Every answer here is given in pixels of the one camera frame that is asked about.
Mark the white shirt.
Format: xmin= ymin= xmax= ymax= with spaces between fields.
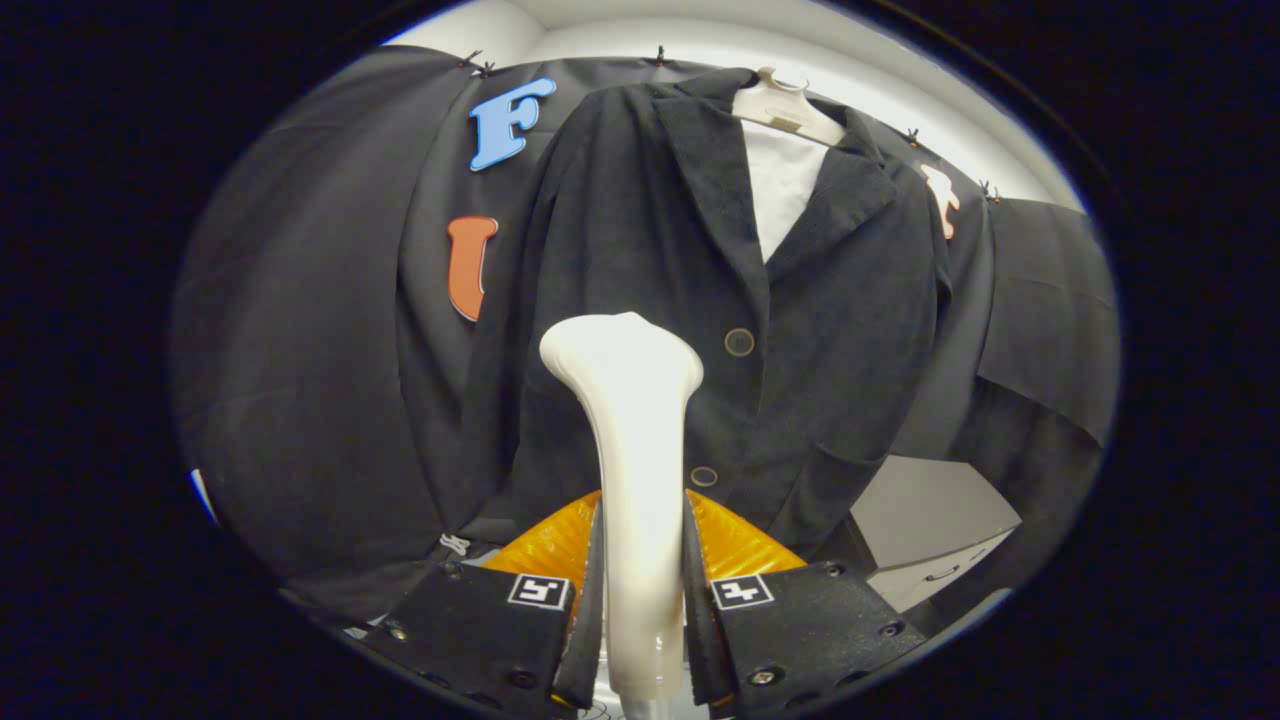
xmin=742 ymin=120 xmax=831 ymax=266

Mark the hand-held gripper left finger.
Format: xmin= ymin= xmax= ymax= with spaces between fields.
xmin=375 ymin=490 xmax=606 ymax=716

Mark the grey cabinet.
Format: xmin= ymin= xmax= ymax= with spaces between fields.
xmin=845 ymin=455 xmax=1023 ymax=616

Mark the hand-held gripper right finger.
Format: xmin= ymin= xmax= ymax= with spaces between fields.
xmin=683 ymin=488 xmax=931 ymax=716

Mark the black jacket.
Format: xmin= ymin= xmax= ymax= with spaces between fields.
xmin=480 ymin=68 xmax=956 ymax=561

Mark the white garment steamer head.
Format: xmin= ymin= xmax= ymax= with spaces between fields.
xmin=538 ymin=312 xmax=706 ymax=719

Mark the cream clothes hanger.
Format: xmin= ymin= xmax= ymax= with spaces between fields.
xmin=730 ymin=65 xmax=849 ymax=149

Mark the black backdrop cloth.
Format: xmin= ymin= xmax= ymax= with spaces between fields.
xmin=168 ymin=45 xmax=1121 ymax=626

